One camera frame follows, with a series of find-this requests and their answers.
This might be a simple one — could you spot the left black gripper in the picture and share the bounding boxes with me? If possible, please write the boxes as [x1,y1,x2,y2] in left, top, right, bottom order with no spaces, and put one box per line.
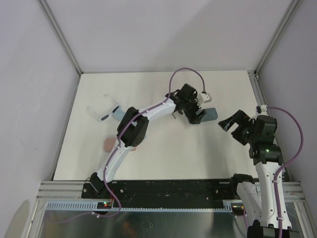
[182,94,206,125]

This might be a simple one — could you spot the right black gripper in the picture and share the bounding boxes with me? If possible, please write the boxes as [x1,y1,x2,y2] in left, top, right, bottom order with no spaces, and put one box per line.
[218,110,258,146]

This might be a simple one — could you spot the blue glasses case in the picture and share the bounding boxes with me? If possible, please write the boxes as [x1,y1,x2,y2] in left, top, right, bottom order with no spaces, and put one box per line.
[197,108,218,122]

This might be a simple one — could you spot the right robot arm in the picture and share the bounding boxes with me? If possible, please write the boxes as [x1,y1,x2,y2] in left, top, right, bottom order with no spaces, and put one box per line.
[218,107,300,238]

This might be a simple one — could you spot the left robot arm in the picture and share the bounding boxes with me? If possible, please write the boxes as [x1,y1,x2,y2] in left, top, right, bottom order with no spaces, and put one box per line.
[83,83,211,198]

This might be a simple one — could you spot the pink glasses case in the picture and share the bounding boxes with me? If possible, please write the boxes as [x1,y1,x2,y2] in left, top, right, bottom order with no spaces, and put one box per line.
[103,138,138,153]

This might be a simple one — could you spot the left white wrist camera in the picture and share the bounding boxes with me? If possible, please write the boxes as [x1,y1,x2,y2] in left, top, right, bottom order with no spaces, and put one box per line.
[197,92,212,105]

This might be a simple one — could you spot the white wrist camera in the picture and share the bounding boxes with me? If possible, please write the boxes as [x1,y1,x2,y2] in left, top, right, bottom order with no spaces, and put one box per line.
[197,92,212,105]
[256,105,268,116]

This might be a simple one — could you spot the black frame sunglasses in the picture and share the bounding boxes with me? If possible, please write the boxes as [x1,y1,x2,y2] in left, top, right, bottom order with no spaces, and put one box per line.
[172,112,183,119]

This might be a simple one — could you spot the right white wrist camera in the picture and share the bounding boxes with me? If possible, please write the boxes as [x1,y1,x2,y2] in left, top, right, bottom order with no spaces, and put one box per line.
[256,105,268,116]

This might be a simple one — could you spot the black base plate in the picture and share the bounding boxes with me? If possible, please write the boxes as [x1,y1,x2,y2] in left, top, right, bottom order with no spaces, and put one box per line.
[81,179,258,209]

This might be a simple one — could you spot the white frame sunglasses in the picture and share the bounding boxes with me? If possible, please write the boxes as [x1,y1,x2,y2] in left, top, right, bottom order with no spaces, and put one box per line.
[86,94,121,122]

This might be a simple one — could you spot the right aluminium frame post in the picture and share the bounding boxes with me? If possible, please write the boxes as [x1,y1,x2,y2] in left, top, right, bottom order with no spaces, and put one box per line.
[254,0,303,77]

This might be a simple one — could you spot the aluminium frame post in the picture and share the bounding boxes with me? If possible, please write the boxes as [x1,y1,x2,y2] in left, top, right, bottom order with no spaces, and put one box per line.
[254,0,303,77]
[37,0,83,76]

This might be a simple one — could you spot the aluminium front rail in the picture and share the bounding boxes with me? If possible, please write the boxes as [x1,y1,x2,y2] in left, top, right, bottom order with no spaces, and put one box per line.
[36,180,86,202]

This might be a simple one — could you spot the grey slotted cable duct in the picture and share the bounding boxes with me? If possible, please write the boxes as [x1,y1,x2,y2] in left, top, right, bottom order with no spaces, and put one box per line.
[46,200,243,212]

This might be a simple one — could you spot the left aluminium frame post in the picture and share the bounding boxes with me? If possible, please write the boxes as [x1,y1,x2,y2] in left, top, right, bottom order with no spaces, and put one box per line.
[37,0,83,76]

